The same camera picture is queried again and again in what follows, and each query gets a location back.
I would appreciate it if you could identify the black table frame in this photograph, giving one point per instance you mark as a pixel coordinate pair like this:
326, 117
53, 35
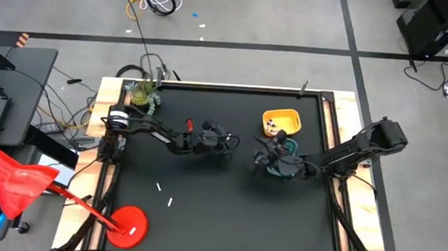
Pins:
250, 90

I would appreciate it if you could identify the yellow plastic bin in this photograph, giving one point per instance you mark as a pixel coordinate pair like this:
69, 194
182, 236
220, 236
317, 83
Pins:
289, 120

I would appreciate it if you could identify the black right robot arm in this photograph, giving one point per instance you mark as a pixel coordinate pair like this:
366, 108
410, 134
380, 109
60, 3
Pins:
357, 148

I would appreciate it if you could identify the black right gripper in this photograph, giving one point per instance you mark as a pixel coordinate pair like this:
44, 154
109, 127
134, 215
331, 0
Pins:
284, 163

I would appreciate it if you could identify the white tablet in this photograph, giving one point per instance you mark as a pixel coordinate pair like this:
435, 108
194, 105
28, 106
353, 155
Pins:
62, 171

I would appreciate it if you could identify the dark grey side table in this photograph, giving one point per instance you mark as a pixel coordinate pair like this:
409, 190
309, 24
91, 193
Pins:
39, 219

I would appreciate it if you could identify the teal plastic bin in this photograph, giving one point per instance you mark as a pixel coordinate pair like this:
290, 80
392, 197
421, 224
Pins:
294, 146

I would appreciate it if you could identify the small copper black battery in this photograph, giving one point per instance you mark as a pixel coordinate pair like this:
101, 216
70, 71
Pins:
270, 123

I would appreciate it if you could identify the grey clamp lever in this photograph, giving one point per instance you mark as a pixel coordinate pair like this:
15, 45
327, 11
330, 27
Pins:
303, 88
159, 75

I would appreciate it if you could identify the orange black striped tag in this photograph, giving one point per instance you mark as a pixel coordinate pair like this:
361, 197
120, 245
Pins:
22, 40

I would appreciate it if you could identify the small potted succulent plant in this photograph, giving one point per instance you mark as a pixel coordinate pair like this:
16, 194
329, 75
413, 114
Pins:
143, 95

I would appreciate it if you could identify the red desk lamp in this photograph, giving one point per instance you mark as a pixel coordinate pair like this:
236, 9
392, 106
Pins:
14, 182

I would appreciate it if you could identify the black caster wheel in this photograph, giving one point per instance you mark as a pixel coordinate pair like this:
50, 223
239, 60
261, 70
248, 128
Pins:
23, 228

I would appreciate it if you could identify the black marker pen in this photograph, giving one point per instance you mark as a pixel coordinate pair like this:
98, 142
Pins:
74, 80

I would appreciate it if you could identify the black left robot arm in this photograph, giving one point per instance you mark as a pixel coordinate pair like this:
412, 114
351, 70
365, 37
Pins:
156, 132

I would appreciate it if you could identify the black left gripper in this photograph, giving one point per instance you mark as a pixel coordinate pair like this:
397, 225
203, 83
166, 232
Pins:
211, 138

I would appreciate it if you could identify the black desk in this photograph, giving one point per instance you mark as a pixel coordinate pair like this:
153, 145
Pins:
29, 84

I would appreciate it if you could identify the black equipment cabinet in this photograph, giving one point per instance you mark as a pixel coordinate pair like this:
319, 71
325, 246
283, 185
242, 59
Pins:
432, 25

